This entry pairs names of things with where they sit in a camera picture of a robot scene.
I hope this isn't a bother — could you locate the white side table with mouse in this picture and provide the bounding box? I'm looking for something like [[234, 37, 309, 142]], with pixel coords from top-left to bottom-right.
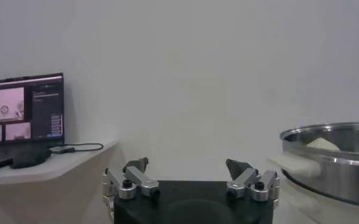
[[0, 140, 121, 224]]

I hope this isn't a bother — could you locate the white steamed baozi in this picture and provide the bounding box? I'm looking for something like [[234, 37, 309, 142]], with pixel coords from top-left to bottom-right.
[[306, 137, 341, 152]]

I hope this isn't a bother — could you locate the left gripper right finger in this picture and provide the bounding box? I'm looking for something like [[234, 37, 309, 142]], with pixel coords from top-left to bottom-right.
[[226, 158, 281, 202]]

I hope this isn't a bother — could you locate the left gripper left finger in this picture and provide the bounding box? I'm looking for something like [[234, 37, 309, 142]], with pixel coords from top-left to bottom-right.
[[102, 156, 161, 200]]

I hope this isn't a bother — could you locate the black hub with cable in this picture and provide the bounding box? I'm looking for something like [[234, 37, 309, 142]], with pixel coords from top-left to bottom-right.
[[49, 142, 104, 155]]

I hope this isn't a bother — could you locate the black laptop with dark screen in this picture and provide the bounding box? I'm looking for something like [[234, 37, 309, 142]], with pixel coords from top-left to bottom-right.
[[0, 72, 65, 171]]

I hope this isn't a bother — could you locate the stainless steel steamer basket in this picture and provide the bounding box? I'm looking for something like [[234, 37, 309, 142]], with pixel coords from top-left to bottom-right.
[[279, 122, 359, 209]]

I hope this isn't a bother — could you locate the white electric cooker pot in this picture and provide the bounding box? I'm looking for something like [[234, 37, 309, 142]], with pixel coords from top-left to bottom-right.
[[267, 153, 359, 224]]

